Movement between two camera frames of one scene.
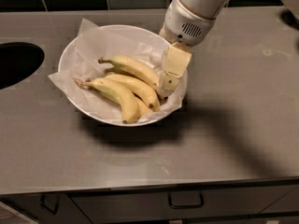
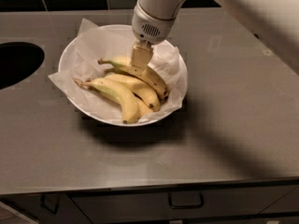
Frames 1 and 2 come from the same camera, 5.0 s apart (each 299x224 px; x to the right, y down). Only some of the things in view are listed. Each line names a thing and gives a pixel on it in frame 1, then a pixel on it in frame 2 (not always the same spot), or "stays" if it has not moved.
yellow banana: [135, 67] stays
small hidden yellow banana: [142, 107] stays
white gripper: [183, 23] → [151, 26]
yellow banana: [140, 90] stays
